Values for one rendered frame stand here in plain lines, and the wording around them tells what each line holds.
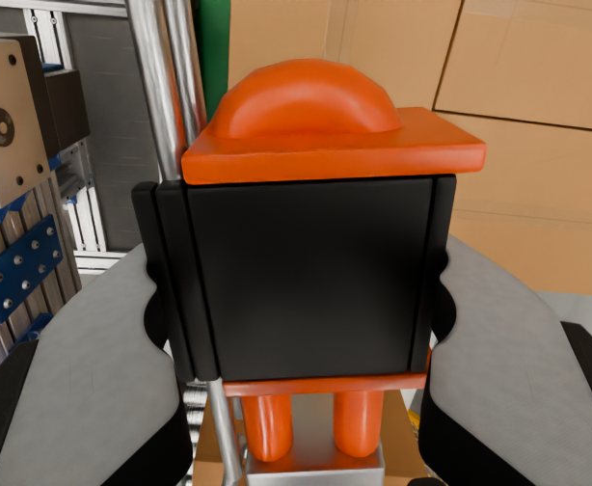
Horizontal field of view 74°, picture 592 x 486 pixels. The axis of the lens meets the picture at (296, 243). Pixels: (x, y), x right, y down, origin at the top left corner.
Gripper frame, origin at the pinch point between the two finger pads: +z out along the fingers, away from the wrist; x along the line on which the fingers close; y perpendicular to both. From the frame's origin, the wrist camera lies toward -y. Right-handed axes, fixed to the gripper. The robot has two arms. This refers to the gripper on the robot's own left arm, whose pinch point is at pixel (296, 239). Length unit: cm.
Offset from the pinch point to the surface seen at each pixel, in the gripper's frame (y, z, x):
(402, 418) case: 62, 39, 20
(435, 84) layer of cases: 4, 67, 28
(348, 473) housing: 11.0, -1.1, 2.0
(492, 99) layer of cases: 7, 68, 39
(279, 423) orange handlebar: 8.5, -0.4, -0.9
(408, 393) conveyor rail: 84, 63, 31
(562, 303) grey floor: 103, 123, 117
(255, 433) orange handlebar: 9.0, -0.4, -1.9
